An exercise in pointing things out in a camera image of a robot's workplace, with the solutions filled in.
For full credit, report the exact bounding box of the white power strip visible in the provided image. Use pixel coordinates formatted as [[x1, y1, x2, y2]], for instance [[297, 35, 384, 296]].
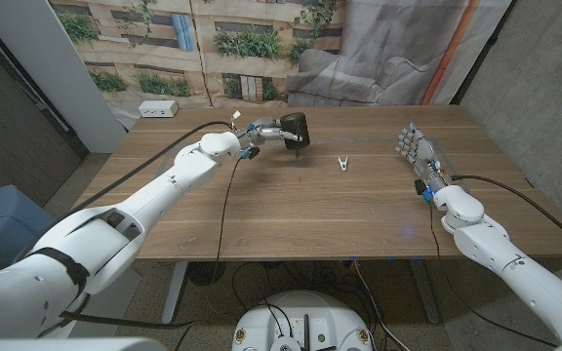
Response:
[[138, 99, 180, 119]]

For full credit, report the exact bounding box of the thin black left wrist cable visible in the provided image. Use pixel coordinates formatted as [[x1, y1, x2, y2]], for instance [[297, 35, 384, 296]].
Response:
[[215, 154, 244, 274]]

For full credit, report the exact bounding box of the grey table leg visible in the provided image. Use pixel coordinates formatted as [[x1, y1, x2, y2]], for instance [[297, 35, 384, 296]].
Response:
[[410, 257, 442, 326]]

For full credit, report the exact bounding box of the black backdrop pole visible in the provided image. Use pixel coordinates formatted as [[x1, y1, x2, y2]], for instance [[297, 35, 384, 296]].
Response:
[[450, 0, 520, 105]]

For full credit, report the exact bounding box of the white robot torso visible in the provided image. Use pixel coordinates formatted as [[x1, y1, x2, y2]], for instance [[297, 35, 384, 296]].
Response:
[[231, 291, 374, 351]]

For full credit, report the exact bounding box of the printed fabric backdrop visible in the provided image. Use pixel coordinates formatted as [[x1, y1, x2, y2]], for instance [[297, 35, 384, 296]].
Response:
[[49, 0, 514, 131]]

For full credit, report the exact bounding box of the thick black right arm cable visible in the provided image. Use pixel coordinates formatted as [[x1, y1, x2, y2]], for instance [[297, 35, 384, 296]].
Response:
[[450, 174, 562, 254]]

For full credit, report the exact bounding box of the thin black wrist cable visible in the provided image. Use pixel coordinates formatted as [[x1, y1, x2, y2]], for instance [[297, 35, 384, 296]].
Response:
[[427, 200, 558, 346], [215, 154, 244, 274]]

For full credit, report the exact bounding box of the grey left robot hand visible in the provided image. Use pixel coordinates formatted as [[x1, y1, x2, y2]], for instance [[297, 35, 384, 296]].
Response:
[[239, 115, 306, 150]]

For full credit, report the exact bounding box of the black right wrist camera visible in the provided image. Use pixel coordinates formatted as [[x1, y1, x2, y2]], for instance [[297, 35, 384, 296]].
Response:
[[414, 178, 433, 202]]

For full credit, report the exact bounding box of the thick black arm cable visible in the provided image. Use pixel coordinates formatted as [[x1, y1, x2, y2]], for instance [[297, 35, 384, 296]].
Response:
[[36, 120, 236, 337], [450, 174, 562, 254]]

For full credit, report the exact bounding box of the black round floor object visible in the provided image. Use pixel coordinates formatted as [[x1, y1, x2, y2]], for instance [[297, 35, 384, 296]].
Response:
[[186, 261, 227, 288]]

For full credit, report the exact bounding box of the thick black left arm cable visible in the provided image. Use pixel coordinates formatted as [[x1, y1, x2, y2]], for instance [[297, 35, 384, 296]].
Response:
[[36, 120, 236, 337]]

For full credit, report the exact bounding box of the white table leg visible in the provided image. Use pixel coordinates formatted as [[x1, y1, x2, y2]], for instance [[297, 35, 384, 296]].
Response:
[[161, 261, 189, 327]]

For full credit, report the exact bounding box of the white pillar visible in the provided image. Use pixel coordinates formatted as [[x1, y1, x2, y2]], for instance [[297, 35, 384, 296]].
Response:
[[0, 0, 129, 155]]

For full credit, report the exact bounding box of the black cylindrical speaker with strap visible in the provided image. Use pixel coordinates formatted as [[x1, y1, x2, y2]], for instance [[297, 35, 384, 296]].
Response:
[[279, 111, 311, 160]]

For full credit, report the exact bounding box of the white floor cable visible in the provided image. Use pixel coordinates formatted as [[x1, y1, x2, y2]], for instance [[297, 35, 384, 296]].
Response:
[[352, 260, 412, 351]]

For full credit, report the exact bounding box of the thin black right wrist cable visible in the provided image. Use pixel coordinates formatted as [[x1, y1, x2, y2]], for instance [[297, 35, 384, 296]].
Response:
[[427, 200, 558, 346]]

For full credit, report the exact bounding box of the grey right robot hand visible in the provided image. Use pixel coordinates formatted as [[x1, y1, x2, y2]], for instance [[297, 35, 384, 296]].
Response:
[[395, 122, 453, 194]]

